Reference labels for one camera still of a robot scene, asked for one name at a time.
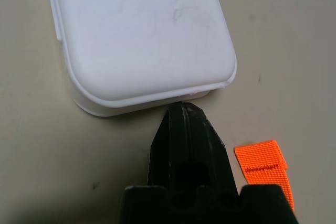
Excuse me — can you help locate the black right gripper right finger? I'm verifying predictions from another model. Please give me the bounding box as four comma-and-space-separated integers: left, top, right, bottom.
183, 102, 238, 191

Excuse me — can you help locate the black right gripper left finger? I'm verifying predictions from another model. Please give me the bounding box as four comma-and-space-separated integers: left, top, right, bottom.
148, 103, 192, 190

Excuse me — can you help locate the teal and orange backpack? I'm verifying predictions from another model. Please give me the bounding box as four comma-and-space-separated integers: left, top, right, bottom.
233, 139, 297, 206

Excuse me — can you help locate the white plastic pencil case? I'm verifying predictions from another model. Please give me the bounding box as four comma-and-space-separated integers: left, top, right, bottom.
44, 0, 237, 118

